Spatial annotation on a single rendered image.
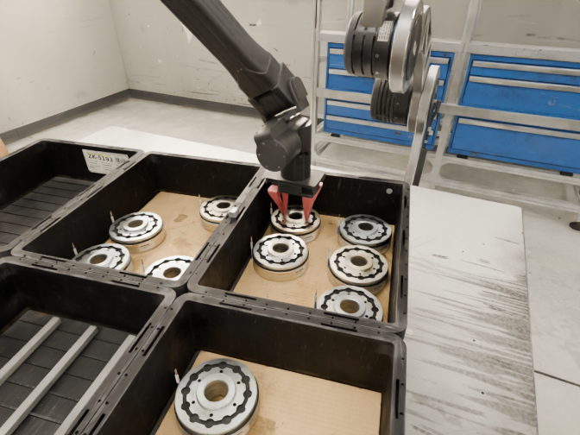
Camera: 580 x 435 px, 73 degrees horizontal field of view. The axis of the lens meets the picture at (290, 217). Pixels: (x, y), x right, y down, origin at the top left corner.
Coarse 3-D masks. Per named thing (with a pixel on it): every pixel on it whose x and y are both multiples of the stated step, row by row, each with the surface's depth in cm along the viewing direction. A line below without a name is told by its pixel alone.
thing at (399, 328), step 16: (336, 176) 81; (352, 176) 81; (256, 192) 75; (240, 208) 71; (400, 224) 66; (224, 240) 63; (400, 240) 63; (208, 256) 59; (400, 256) 59; (400, 272) 56; (192, 288) 54; (208, 288) 54; (400, 288) 55; (256, 304) 51; (272, 304) 51; (288, 304) 51; (400, 304) 51; (336, 320) 49; (352, 320) 49; (368, 320) 49; (400, 320) 49; (400, 336) 48
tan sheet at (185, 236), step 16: (160, 192) 95; (144, 208) 89; (160, 208) 89; (176, 208) 89; (192, 208) 89; (176, 224) 84; (192, 224) 84; (176, 240) 79; (192, 240) 79; (144, 256) 75; (160, 256) 75; (192, 256) 75
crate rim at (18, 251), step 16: (192, 160) 88; (208, 160) 87; (224, 160) 87; (112, 176) 81; (256, 176) 81; (96, 192) 75; (48, 224) 66; (224, 224) 66; (32, 240) 63; (208, 240) 63; (16, 256) 59; (32, 256) 59; (48, 256) 59; (96, 272) 56; (112, 272) 56; (128, 272) 56; (192, 272) 56; (176, 288) 54
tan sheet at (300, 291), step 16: (320, 224) 84; (336, 224) 84; (320, 240) 79; (336, 240) 79; (320, 256) 75; (384, 256) 75; (320, 272) 71; (240, 288) 68; (256, 288) 68; (272, 288) 68; (288, 288) 68; (304, 288) 68; (320, 288) 68; (384, 288) 68; (304, 304) 65; (384, 304) 65; (384, 320) 62
